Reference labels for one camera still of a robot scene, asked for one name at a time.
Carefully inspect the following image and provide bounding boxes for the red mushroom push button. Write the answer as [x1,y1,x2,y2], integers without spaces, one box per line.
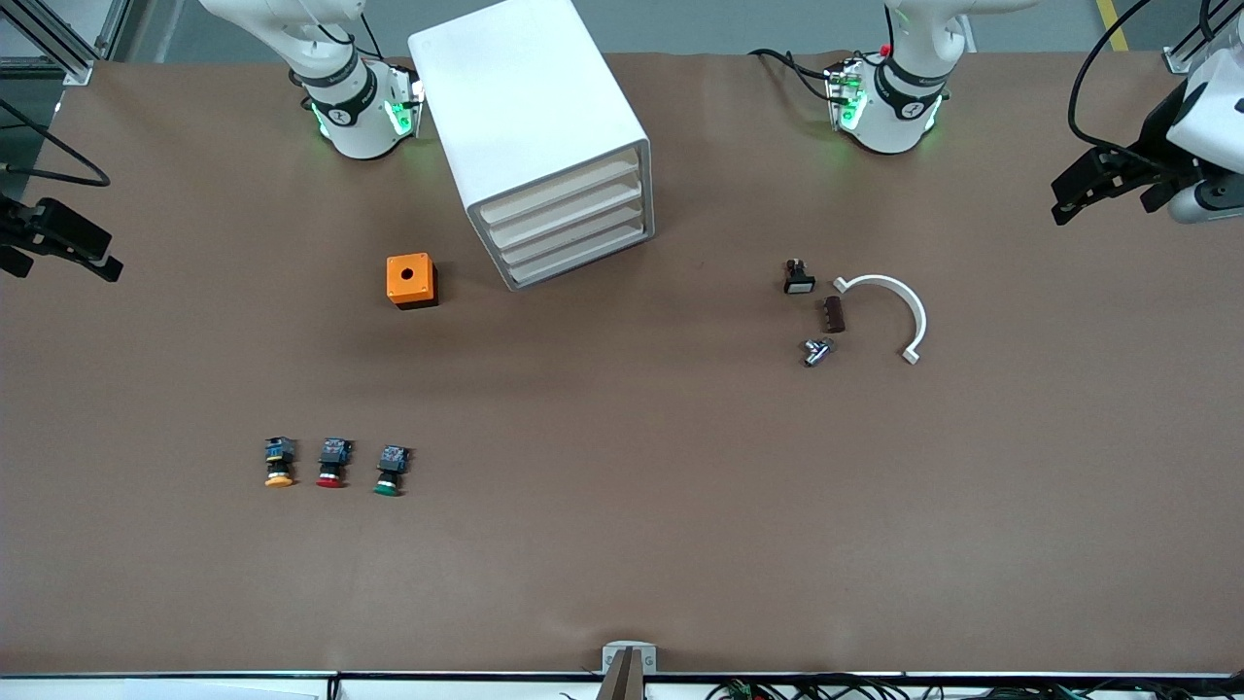
[315,437,354,490]

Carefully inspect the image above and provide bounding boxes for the green mushroom push button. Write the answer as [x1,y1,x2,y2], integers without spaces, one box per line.
[373,444,411,498]

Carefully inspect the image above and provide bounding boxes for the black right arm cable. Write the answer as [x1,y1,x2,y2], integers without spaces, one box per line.
[0,97,112,189]

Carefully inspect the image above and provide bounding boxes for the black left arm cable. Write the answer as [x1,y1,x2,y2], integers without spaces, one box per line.
[1067,0,1182,158]

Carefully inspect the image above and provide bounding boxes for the aluminium frame profile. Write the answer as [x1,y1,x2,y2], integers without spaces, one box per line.
[0,0,133,87]
[1163,0,1244,75]

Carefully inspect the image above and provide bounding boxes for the white curved plastic bracket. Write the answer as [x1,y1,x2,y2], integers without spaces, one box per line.
[833,274,928,367]

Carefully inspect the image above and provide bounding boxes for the orange button enclosure box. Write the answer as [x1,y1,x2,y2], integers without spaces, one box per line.
[386,253,439,311]

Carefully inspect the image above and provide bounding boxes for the black arm base cable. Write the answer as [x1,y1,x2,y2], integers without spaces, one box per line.
[748,49,839,104]

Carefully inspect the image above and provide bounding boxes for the white table edge rail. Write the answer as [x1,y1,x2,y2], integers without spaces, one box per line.
[0,670,1244,700]

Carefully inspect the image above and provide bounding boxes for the black cable bundle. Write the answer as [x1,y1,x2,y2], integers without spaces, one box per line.
[705,677,1244,700]

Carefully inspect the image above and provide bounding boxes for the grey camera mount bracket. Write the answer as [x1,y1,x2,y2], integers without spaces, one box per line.
[601,642,659,700]

